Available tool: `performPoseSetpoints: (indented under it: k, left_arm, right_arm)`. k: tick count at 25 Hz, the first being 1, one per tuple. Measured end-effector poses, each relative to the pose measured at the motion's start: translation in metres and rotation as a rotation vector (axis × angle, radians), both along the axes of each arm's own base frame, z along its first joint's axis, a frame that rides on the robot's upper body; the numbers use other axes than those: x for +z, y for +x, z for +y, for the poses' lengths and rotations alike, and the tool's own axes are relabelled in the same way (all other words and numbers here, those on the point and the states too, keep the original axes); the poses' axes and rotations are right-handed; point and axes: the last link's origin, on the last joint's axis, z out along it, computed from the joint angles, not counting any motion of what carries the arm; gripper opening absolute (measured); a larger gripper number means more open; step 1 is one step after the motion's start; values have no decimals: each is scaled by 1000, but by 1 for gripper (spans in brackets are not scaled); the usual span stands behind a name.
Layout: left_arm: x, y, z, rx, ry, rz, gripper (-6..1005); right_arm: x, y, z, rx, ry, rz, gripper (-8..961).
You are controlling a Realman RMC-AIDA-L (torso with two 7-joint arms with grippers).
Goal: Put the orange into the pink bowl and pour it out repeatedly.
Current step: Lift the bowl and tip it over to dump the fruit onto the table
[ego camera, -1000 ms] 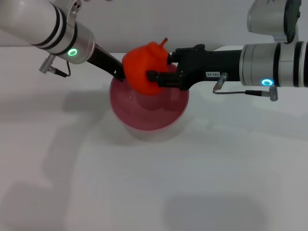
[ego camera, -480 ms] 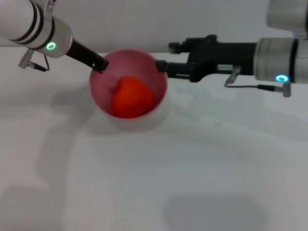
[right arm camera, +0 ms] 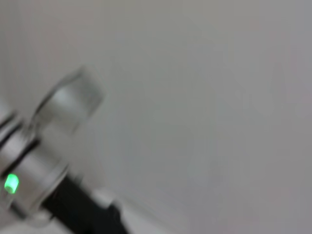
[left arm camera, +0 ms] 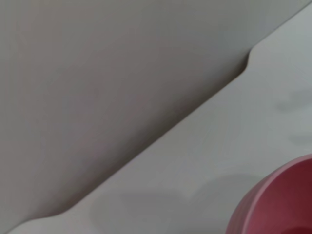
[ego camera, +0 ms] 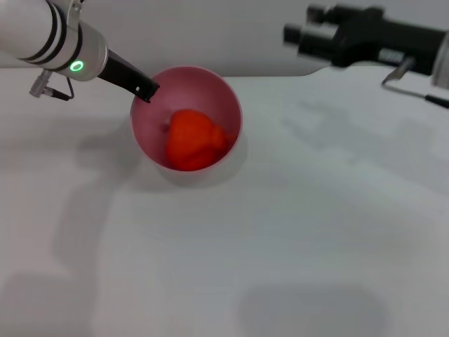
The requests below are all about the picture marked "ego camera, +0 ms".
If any orange fruit with stem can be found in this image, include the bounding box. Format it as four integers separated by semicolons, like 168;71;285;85
165;109;235;172

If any pink plastic bowl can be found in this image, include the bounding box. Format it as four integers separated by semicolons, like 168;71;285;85
130;66;244;173

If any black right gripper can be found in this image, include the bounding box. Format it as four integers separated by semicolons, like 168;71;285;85
282;3;445;77

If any right arm cable with plug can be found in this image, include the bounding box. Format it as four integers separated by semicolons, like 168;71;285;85
381;57;449;109

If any left arm cable with plug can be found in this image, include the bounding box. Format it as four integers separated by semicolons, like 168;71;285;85
28;69;76;103

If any arm cable with plug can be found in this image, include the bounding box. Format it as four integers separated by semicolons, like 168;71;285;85
381;57;449;109
28;69;76;103

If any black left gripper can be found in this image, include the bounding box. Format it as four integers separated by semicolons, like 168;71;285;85
95;48;161;104

